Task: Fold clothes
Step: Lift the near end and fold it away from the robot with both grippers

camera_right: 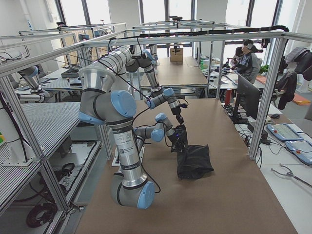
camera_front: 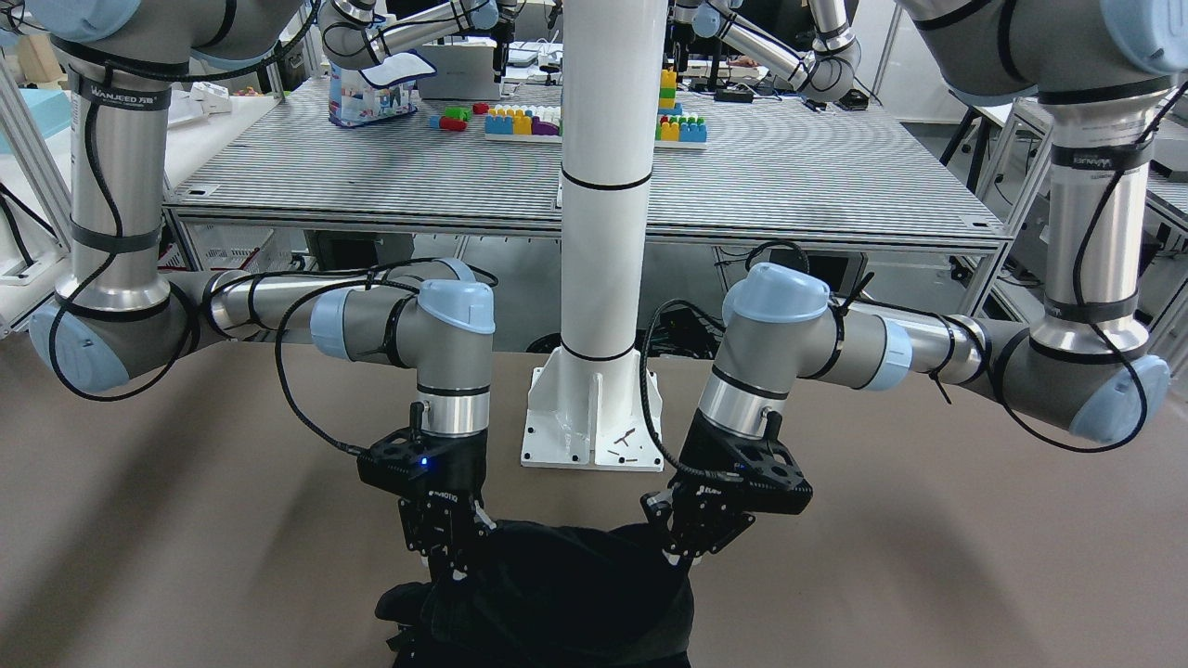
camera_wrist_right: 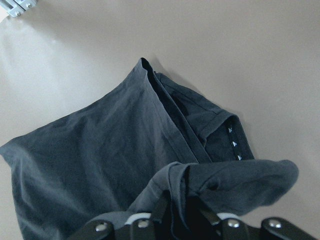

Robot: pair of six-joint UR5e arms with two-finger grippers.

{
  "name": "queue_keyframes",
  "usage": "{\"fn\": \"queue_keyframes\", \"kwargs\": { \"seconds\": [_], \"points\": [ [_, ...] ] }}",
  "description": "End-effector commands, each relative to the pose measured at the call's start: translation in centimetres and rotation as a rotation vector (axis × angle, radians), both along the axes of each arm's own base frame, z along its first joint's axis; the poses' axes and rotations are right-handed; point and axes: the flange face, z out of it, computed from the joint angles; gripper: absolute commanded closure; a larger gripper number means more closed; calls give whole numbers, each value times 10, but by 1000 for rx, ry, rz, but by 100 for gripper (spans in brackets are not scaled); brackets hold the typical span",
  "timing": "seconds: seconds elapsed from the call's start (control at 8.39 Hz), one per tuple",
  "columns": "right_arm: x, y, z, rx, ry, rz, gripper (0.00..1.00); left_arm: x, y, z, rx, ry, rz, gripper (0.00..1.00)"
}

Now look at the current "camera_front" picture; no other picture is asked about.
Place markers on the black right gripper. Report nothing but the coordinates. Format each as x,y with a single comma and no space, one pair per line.
458,476

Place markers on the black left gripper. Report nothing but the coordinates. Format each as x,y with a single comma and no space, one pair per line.
703,460

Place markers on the black t-shirt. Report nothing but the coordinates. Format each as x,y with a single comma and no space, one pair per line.
549,597

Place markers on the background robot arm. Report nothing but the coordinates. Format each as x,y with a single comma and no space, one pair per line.
351,39

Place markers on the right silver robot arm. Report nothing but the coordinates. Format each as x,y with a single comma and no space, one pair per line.
116,317

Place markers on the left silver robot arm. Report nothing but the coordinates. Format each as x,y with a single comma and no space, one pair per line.
1106,72

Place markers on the white mounting column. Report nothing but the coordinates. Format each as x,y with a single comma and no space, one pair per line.
586,404

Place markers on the white plastic basket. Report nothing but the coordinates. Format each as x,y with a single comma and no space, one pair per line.
249,248

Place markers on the colourful toy block set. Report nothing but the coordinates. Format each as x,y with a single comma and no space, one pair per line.
544,124

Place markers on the blue white pouch bag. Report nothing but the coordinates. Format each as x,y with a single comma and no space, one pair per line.
376,94

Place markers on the striped aluminium frame table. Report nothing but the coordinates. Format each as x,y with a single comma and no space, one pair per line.
404,175

